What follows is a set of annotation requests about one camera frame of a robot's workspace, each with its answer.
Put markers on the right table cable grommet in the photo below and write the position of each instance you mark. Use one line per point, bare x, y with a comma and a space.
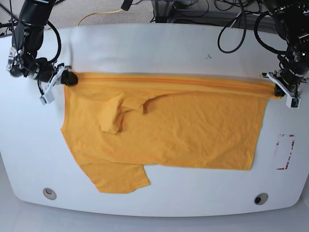
261, 198

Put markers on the left table cable grommet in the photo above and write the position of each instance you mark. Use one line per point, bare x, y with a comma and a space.
49, 194

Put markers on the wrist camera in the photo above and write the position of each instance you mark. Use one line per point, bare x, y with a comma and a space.
47, 98
293, 102

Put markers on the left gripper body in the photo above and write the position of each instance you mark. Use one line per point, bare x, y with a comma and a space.
288, 79

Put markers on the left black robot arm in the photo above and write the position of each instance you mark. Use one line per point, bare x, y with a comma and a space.
292, 25

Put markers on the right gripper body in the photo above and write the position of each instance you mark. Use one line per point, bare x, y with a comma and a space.
44, 72

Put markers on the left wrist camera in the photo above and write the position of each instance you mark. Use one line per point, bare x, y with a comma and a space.
293, 102

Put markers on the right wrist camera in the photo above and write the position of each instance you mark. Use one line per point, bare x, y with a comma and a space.
47, 98

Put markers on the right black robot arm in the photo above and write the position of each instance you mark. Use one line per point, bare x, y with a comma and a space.
27, 39

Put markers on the red tape rectangle marking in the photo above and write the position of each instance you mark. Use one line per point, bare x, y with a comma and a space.
283, 151

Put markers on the table cable grommet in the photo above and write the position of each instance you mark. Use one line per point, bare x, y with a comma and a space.
261, 198
49, 194

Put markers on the orange T-shirt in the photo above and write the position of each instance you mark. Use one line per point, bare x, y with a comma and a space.
116, 124

